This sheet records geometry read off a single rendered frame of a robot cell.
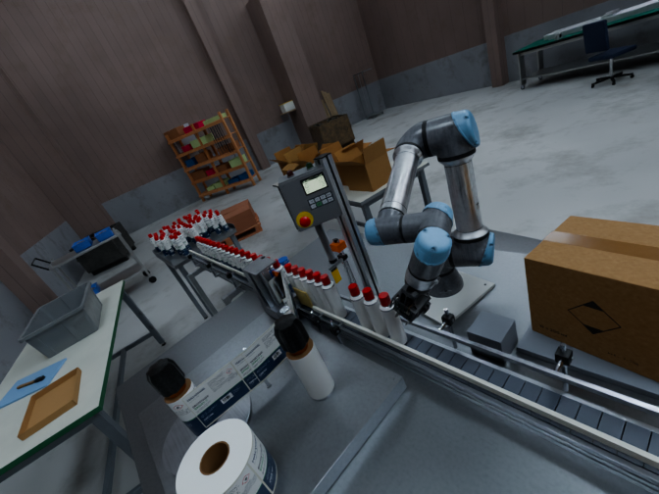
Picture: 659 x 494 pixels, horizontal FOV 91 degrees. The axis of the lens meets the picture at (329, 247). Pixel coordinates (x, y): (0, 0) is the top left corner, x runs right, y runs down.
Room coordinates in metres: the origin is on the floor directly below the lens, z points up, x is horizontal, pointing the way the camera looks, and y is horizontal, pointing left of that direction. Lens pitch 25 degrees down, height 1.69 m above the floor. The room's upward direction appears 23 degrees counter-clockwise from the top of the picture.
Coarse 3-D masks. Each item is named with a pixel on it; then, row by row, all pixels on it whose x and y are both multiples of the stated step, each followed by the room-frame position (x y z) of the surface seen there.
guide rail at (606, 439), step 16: (336, 320) 1.03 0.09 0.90; (416, 352) 0.71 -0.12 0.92; (448, 368) 0.62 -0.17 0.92; (480, 384) 0.55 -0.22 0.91; (512, 400) 0.48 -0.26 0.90; (528, 400) 0.46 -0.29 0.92; (544, 416) 0.42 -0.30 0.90; (560, 416) 0.40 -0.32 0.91; (592, 432) 0.35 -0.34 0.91; (624, 448) 0.31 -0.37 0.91; (656, 464) 0.27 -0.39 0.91
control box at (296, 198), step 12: (324, 168) 1.06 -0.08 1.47; (288, 180) 1.07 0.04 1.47; (288, 192) 1.06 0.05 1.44; (300, 192) 1.06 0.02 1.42; (324, 192) 1.06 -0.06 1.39; (288, 204) 1.07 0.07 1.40; (300, 204) 1.06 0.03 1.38; (336, 204) 1.06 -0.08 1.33; (300, 216) 1.06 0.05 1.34; (312, 216) 1.06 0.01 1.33; (324, 216) 1.06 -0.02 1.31; (336, 216) 1.06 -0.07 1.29; (300, 228) 1.06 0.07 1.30
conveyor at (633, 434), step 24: (408, 336) 0.82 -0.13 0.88; (456, 360) 0.66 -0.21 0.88; (504, 384) 0.54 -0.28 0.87; (528, 384) 0.51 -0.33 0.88; (552, 408) 0.44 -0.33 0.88; (576, 408) 0.42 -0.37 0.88; (576, 432) 0.38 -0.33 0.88; (624, 432) 0.35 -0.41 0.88; (648, 432) 0.33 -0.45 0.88; (624, 456) 0.31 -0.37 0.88
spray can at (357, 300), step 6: (348, 288) 0.93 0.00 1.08; (354, 288) 0.91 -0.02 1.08; (354, 294) 0.91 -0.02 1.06; (360, 294) 0.92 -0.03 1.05; (354, 300) 0.91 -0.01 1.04; (360, 300) 0.91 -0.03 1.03; (354, 306) 0.92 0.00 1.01; (360, 306) 0.90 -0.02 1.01; (360, 312) 0.91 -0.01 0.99; (366, 312) 0.91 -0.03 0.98; (360, 318) 0.91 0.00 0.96; (366, 318) 0.90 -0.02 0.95; (366, 324) 0.91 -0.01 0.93; (372, 324) 0.91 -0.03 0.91; (372, 330) 0.90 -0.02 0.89
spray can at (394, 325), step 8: (384, 296) 0.80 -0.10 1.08; (384, 304) 0.80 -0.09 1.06; (384, 312) 0.80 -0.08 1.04; (392, 312) 0.79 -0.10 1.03; (384, 320) 0.81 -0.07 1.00; (392, 320) 0.79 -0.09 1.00; (400, 320) 0.81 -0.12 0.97; (392, 328) 0.79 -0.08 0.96; (400, 328) 0.79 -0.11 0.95; (392, 336) 0.80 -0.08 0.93; (400, 336) 0.79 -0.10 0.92
